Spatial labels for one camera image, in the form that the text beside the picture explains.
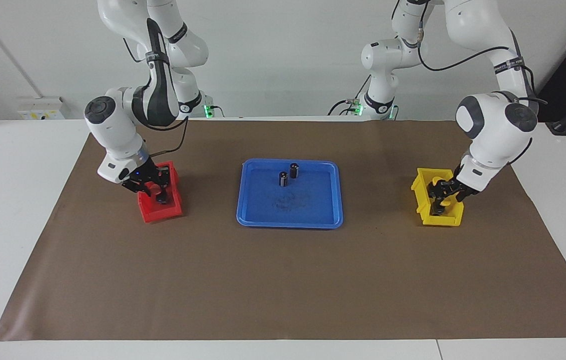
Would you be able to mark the yellow plastic bin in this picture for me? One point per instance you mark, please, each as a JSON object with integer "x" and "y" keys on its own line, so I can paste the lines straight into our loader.
{"x": 450, "y": 220}

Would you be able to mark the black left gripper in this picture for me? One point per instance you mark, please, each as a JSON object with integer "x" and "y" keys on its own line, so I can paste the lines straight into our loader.
{"x": 458, "y": 187}

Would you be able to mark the small black cylinder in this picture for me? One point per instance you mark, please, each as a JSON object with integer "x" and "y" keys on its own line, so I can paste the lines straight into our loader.
{"x": 294, "y": 171}
{"x": 283, "y": 180}

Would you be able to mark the red plastic bin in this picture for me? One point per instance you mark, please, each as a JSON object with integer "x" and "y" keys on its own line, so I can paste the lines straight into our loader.
{"x": 162, "y": 215}

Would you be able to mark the brown table mat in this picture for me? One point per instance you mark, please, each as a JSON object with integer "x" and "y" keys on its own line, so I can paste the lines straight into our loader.
{"x": 282, "y": 280}

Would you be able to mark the blue plastic tray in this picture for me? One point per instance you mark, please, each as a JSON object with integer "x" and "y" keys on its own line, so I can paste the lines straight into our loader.
{"x": 313, "y": 210}

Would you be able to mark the green-lit base connector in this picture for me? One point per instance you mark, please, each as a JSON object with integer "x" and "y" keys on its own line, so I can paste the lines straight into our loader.
{"x": 357, "y": 107}
{"x": 206, "y": 108}

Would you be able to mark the white wall socket box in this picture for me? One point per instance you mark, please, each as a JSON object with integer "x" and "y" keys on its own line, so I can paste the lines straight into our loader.
{"x": 42, "y": 107}

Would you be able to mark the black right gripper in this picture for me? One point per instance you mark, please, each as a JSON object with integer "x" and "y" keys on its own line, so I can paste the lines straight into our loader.
{"x": 141, "y": 172}

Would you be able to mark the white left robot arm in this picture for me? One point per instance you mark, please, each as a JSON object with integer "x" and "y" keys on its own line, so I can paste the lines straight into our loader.
{"x": 493, "y": 130}

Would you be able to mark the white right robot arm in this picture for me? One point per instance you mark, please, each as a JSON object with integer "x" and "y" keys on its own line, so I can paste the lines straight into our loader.
{"x": 112, "y": 125}

